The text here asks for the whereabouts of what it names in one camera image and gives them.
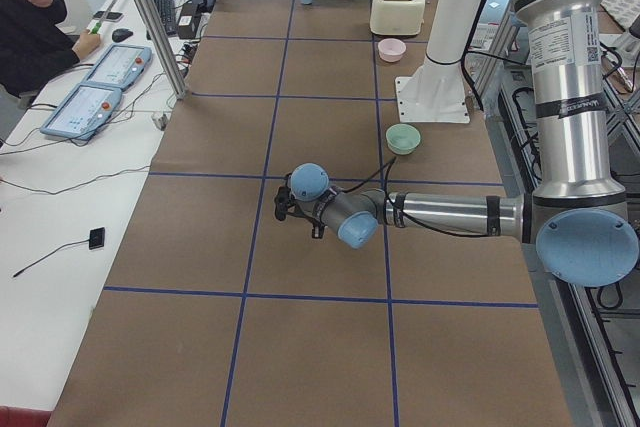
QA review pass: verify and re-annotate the small black square device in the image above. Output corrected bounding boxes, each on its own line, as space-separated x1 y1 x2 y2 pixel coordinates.
88 227 106 250

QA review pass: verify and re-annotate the smartphone on desk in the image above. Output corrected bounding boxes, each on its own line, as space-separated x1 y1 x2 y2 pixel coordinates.
93 10 124 22

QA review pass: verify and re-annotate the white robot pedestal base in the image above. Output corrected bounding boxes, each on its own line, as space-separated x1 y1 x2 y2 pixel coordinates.
396 0 486 124

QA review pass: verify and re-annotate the black keyboard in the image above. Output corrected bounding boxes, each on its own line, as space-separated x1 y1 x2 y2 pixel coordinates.
153 0 177 37

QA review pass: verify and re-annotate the teach pendant tablet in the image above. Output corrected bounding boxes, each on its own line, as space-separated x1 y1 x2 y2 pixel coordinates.
39 83 122 141
83 43 152 91

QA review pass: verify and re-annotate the seated person in black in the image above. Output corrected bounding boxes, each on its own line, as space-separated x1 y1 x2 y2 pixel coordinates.
1 0 82 97

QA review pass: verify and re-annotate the black computer mouse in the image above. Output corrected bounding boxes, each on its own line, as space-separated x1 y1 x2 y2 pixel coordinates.
111 28 134 43

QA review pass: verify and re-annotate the pink plastic bowl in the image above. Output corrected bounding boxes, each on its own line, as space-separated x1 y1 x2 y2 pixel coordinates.
377 38 406 63

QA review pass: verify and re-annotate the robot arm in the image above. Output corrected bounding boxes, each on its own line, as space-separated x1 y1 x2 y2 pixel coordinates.
274 0 639 287

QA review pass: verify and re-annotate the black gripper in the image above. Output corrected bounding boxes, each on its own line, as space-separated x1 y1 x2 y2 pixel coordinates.
274 173 324 239

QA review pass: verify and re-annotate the small metal clamp block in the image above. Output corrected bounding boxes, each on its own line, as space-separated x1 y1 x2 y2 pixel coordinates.
151 112 168 131

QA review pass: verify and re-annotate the upper teach pendant tablet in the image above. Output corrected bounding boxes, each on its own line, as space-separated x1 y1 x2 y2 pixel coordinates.
83 43 152 91

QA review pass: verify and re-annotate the cream white toaster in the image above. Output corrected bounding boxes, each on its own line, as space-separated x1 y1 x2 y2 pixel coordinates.
369 0 425 37

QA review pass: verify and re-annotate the aluminium frame post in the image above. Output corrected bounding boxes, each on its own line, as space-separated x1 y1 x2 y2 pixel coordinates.
134 0 187 100

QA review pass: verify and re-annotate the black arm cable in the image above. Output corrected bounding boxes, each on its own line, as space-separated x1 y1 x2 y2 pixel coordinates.
344 156 501 238

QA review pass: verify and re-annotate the lower teach pendant tablet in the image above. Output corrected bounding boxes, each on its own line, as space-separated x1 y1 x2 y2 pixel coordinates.
39 83 122 141

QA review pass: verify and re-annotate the person's hand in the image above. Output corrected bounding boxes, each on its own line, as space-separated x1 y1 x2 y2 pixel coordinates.
72 30 101 61

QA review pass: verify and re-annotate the green plastic bowl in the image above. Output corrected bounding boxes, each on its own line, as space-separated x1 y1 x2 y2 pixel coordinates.
385 123 421 155

